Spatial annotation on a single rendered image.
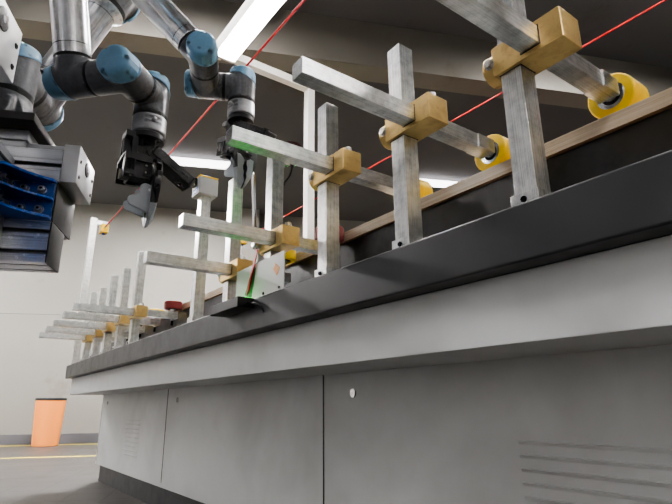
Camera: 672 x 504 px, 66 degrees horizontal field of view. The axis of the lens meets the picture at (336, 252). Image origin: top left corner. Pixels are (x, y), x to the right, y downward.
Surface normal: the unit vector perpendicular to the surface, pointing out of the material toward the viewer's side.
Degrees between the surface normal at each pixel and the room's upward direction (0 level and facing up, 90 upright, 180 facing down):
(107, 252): 90
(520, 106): 90
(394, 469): 90
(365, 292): 90
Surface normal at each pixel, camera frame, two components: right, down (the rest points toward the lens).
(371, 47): 0.22, -0.28
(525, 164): -0.81, -0.16
